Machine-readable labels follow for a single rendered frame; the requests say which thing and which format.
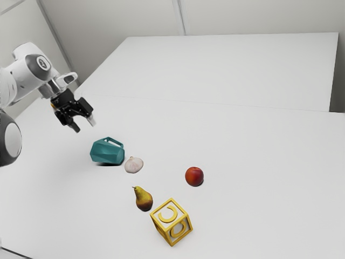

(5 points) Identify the red peach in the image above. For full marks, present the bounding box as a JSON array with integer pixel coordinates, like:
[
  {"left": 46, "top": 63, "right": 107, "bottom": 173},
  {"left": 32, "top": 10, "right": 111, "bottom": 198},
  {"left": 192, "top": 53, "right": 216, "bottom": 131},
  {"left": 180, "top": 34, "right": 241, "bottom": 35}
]
[{"left": 184, "top": 166, "right": 205, "bottom": 187}]

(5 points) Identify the teal faceted mug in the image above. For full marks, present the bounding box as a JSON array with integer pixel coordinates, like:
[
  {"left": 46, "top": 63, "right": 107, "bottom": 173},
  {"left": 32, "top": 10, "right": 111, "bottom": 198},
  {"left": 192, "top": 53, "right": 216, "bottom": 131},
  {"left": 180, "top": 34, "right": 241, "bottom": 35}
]
[{"left": 89, "top": 136, "right": 126, "bottom": 166}]

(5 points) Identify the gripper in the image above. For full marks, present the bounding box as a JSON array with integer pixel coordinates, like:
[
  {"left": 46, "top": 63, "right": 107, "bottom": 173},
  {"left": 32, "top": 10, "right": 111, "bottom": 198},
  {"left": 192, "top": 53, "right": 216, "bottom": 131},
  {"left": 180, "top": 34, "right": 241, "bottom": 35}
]
[{"left": 50, "top": 88, "right": 97, "bottom": 134}]

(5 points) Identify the pale garlic bulb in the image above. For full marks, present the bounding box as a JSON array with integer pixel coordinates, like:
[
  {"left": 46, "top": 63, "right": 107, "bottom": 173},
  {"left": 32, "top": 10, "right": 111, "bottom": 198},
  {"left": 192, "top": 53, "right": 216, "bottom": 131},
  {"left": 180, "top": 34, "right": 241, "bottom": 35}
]
[{"left": 124, "top": 156, "right": 144, "bottom": 174}]

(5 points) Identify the yellow open-frame letter block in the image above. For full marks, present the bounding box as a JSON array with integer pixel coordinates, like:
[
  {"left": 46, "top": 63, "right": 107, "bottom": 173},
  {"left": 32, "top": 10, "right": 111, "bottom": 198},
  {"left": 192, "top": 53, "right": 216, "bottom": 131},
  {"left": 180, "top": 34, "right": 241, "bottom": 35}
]
[{"left": 149, "top": 197, "right": 194, "bottom": 247}]

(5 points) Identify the yellow-brown pear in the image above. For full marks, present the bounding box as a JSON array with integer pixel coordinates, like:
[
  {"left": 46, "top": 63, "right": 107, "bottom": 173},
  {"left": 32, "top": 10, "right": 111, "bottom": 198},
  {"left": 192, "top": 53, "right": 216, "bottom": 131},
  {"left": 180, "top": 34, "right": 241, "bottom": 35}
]
[{"left": 132, "top": 185, "right": 154, "bottom": 212}]

